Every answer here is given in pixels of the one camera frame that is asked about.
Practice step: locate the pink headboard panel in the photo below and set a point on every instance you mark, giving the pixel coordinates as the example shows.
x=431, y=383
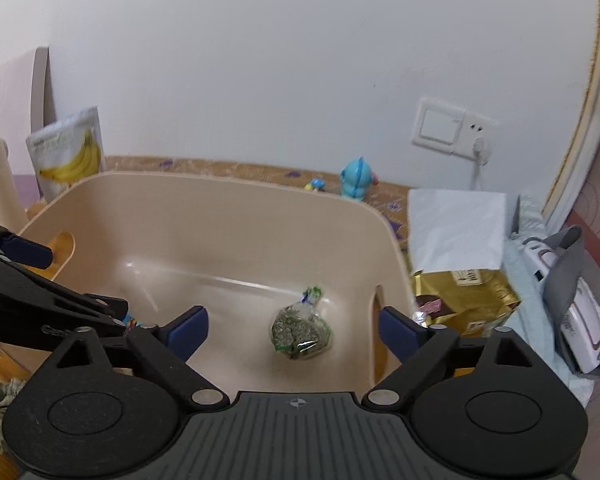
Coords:
x=22, y=105

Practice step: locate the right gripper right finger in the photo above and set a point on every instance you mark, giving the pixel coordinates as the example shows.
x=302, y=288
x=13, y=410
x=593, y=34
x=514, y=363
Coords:
x=478, y=405

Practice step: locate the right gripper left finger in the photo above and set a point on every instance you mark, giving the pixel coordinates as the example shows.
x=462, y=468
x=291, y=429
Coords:
x=111, y=405

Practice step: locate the white wall switch socket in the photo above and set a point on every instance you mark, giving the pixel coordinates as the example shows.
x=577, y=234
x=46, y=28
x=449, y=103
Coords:
x=448, y=129

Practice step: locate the beige plastic storage bin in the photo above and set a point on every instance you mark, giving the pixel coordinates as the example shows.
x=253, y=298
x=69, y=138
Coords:
x=243, y=250

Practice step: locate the white pink device with strap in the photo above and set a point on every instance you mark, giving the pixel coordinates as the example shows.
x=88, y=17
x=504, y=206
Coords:
x=557, y=263

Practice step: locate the white tissue sheet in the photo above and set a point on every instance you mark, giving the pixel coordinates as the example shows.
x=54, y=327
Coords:
x=450, y=230

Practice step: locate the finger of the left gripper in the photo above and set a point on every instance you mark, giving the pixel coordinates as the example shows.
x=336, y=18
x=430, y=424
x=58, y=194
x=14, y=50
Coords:
x=23, y=251
x=29, y=298

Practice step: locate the green dried herb packet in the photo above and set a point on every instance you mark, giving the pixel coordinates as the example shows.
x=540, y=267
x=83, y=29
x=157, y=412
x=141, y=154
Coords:
x=298, y=331

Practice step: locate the banana chips snack bag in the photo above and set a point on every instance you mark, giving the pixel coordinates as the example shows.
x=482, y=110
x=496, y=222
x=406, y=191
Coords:
x=66, y=152

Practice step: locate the light blue bedding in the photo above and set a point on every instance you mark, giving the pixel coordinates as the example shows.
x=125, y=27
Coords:
x=530, y=319

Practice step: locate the small blue yellow toy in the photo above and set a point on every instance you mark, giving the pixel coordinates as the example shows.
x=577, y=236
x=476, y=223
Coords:
x=316, y=185

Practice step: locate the blue cartoon tissue pack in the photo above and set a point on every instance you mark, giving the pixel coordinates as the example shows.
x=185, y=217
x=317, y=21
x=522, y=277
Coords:
x=131, y=321

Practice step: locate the blue cartoon figurine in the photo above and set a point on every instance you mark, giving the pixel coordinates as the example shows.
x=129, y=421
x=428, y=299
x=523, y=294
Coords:
x=356, y=178

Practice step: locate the gold foil tissue box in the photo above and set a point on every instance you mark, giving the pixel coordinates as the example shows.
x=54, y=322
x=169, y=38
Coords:
x=471, y=302

